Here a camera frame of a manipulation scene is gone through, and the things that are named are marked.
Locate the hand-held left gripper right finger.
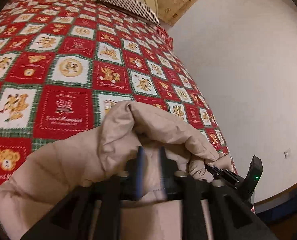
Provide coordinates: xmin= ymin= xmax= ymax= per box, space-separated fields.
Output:
xmin=159 ymin=146 xmax=279 ymax=240

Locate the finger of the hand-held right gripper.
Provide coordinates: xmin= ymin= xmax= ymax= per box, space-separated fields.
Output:
xmin=205 ymin=164 xmax=239 ymax=183

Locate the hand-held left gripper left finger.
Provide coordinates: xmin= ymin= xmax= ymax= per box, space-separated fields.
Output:
xmin=21 ymin=146 xmax=146 ymax=240

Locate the beige quilted jacket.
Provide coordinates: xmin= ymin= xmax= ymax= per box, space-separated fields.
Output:
xmin=0 ymin=100 xmax=232 ymax=240

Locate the red frilled pillow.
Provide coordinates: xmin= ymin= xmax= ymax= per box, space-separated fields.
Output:
xmin=155 ymin=26 xmax=174 ymax=50

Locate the red printed bear blanket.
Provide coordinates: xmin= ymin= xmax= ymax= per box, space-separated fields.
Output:
xmin=0 ymin=0 xmax=232 ymax=205

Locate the striped pillow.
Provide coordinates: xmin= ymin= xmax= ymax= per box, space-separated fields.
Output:
xmin=94 ymin=0 xmax=162 ymax=26

